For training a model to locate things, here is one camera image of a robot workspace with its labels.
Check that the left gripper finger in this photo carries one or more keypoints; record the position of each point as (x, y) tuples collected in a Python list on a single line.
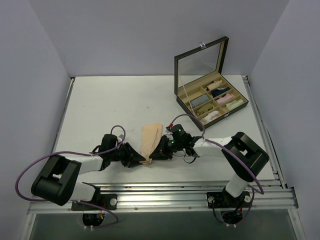
[(133, 164), (136, 157)]

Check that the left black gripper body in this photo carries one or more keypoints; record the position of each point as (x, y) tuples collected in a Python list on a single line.
[(126, 155)]

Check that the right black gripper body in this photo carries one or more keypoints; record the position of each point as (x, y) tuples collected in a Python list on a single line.
[(164, 146)]

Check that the beige underwear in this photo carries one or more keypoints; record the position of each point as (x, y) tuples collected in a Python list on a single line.
[(150, 138)]

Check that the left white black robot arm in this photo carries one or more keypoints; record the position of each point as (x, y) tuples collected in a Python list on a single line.
[(58, 182)]

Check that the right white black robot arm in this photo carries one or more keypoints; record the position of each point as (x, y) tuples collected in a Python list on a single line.
[(246, 157)]

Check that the tan rolled cloth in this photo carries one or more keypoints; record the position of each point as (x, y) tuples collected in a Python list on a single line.
[(204, 109)]

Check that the white pink rolled cloth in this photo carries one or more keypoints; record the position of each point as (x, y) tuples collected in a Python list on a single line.
[(210, 117)]

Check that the grey striped rolled cloth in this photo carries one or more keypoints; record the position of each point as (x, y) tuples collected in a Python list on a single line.
[(199, 101)]

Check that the black compartment storage box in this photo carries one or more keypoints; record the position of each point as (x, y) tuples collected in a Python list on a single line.
[(201, 90)]

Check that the navy rolled cloth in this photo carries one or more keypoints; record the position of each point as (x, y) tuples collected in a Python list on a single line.
[(218, 91)]

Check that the cream rolled cloth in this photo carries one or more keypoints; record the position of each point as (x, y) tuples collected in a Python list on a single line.
[(234, 104)]

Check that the beige rolled cloth top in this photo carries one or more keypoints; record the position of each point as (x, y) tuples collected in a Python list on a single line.
[(214, 85)]

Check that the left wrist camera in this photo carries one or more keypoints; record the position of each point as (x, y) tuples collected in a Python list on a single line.
[(121, 137)]

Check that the aluminium front rail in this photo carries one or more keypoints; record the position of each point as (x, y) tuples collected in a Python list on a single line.
[(185, 201)]

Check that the aluminium rail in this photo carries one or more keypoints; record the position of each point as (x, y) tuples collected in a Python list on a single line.
[(185, 201), (274, 162)]

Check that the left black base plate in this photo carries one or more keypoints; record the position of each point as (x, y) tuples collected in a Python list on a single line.
[(106, 201)]

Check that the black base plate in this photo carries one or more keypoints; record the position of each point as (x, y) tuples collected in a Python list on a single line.
[(223, 200), (106, 201)]

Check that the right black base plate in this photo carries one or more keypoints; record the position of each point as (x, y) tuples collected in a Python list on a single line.
[(223, 200)]

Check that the right side aluminium rail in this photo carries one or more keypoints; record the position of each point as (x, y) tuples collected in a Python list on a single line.
[(274, 162)]

